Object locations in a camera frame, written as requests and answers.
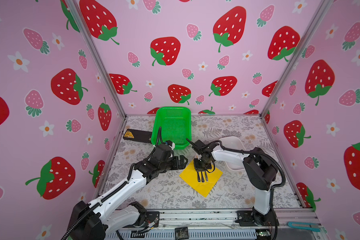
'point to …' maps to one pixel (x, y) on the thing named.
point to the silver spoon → (202, 177)
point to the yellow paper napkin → (190, 175)
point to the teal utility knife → (309, 226)
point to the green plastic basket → (175, 124)
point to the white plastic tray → (233, 142)
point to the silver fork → (206, 177)
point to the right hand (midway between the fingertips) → (194, 170)
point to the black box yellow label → (138, 135)
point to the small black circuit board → (181, 233)
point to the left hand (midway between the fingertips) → (182, 160)
